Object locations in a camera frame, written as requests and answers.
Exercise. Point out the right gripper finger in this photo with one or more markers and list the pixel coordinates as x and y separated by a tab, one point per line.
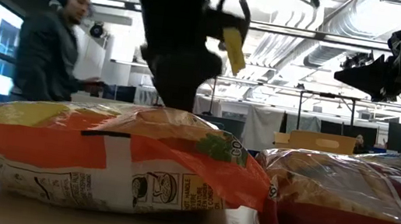
374	79

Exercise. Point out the yellow plastic bin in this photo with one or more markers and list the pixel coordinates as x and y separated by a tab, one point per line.
337	145

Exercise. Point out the orange chicken noodle packet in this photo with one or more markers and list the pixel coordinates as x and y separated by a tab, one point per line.
62	147

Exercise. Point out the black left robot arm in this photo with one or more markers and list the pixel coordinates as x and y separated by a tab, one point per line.
168	5

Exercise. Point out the black track spotlights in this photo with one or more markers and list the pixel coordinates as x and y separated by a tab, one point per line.
357	59

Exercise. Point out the black-framed table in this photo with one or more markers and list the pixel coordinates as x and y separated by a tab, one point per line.
328	95

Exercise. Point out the yellow tape tag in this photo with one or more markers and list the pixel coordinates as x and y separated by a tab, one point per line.
234	52

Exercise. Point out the dark blue panel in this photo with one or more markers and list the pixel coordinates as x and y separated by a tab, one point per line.
120	93

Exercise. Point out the round black ceiling speaker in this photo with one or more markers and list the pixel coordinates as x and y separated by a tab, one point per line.
96	30

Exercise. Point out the long ceiling light strip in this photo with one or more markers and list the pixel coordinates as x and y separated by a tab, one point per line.
113	3

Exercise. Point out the white hanging cloth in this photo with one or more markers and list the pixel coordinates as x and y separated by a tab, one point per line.
261	128

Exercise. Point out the person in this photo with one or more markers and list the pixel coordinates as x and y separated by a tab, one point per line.
47	55

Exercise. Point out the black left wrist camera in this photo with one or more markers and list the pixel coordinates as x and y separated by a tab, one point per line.
220	26

